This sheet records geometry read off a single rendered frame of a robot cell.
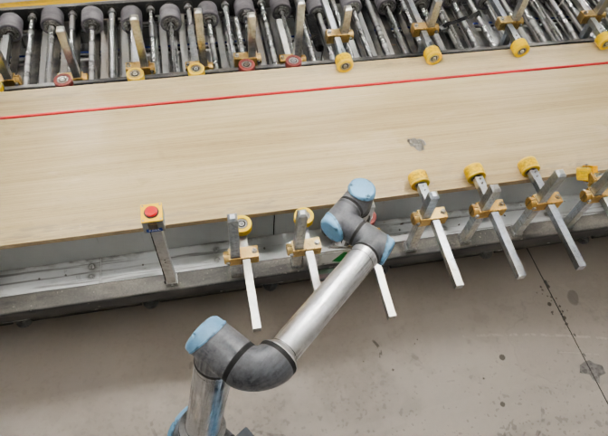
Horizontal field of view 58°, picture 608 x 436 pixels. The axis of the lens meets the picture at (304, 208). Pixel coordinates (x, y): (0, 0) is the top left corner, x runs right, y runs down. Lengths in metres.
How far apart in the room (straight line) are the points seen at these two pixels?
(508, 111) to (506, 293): 1.06
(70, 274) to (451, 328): 1.92
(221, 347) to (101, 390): 1.60
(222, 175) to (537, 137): 1.44
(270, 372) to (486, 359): 1.88
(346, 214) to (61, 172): 1.24
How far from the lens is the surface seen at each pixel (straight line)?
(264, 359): 1.41
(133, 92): 2.68
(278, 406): 2.85
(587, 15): 3.45
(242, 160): 2.36
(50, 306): 2.39
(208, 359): 1.43
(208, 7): 3.16
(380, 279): 2.17
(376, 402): 2.90
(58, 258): 2.53
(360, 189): 1.77
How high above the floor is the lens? 2.77
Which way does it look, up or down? 57 degrees down
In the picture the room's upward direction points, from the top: 7 degrees clockwise
